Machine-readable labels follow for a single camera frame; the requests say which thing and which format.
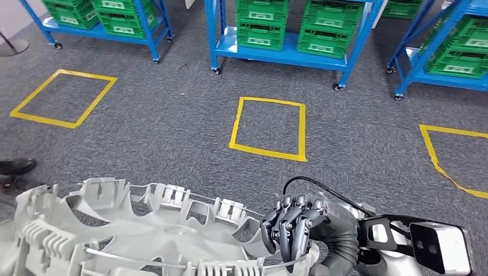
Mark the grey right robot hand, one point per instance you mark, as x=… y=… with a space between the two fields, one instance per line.
x=339 y=228

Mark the silver plastic wheel hubcap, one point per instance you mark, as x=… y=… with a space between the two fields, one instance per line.
x=171 y=236

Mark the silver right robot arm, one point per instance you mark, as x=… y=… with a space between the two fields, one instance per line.
x=396 y=266

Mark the blue steel shelf rack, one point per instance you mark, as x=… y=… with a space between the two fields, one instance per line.
x=146 y=30
x=282 y=58
x=450 y=82

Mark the yellow floor tape square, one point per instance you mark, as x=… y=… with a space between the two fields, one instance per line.
x=267 y=152
x=87 y=75
x=453 y=131

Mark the person's black shoe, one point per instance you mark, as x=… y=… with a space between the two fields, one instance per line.
x=17 y=167

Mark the grey round stanchion base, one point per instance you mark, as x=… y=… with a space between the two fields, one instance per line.
x=13 y=48

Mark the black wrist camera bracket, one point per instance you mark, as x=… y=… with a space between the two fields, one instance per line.
x=385 y=219

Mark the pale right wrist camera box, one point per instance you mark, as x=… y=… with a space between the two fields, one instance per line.
x=446 y=247

